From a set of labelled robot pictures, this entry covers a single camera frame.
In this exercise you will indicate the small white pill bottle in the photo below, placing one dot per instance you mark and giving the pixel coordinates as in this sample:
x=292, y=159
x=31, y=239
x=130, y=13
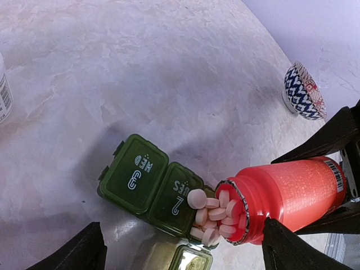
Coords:
x=6, y=101

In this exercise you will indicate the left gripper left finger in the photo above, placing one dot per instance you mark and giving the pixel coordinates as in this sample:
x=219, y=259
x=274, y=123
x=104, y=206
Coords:
x=86, y=250

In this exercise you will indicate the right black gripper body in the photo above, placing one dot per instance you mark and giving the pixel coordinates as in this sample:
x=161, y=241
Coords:
x=348, y=164

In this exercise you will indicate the pink pill on lid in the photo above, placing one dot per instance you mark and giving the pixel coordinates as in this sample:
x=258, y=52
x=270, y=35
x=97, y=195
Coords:
x=197, y=199

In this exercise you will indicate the pink pill in compartment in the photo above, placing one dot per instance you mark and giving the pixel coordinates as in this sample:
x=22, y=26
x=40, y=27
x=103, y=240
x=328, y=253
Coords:
x=208, y=236

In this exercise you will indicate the orange pill bottle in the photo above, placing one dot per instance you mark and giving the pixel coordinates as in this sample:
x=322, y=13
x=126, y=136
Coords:
x=295, y=193

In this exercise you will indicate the green weekly pill organizer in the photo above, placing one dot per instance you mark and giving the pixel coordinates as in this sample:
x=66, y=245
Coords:
x=142, y=181

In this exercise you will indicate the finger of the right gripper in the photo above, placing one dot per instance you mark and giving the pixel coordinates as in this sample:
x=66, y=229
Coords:
x=336, y=134
x=343, y=220

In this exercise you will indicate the pink pill in bottle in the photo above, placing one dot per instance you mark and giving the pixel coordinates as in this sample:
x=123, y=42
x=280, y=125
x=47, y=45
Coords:
x=234, y=208

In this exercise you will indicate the pink pill spilling out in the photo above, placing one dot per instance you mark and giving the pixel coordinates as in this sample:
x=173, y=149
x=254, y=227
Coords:
x=217, y=214

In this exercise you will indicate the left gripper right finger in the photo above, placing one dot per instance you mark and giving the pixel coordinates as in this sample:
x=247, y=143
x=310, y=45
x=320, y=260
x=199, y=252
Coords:
x=282, y=249

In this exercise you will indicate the red patterned bowl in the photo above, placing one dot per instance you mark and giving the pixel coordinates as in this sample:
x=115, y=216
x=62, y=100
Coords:
x=301, y=94

